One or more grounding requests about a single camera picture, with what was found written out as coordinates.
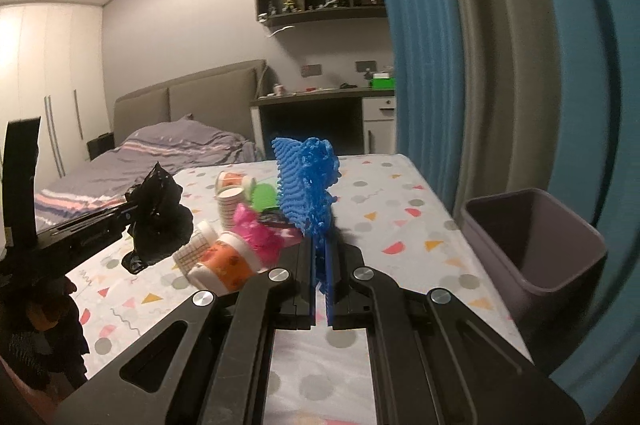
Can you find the dark wooden desk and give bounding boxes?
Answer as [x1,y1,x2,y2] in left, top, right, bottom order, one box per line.
[249,85,399,156]

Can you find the orange paper cup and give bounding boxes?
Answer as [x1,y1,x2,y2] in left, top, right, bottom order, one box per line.
[215,171,256,194]
[187,231,262,297]

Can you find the striped grey duvet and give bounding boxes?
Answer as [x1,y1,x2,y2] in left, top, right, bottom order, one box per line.
[32,114,262,237]

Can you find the grey bed headboard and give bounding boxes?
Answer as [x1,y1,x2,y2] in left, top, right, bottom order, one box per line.
[113,59,267,152]

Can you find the dark bedside stand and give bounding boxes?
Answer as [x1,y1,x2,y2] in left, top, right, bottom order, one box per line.
[87,132,116,161]

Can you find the green sponge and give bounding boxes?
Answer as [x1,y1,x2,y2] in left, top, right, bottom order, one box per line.
[249,184,279,212]

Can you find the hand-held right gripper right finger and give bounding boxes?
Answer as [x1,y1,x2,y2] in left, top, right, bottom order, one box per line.
[326,244,587,425]

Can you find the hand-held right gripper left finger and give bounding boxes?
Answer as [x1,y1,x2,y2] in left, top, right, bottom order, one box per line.
[55,237,317,425]

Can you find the patterned tablecloth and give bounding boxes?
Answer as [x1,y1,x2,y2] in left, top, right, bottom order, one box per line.
[62,152,537,425]

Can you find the pink plastic bag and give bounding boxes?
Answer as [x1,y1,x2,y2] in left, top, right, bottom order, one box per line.
[231,203,304,264]

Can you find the black plastic bag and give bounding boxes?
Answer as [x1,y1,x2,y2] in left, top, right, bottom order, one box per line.
[121,162,195,276]

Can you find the white wardrobe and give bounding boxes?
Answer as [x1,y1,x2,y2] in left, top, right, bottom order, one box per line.
[0,2,109,186]

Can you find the blue and grey curtain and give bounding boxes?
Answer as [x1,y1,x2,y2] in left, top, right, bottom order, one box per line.
[364,0,640,422]

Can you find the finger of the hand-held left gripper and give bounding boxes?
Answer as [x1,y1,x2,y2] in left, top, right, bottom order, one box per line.
[36,199,147,264]

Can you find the grid-pattern paper cup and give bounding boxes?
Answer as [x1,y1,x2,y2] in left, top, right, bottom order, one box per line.
[216,186,246,227]
[172,221,219,276]

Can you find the white drawer cabinet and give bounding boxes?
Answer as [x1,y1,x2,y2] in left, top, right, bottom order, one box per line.
[361,97,399,154]

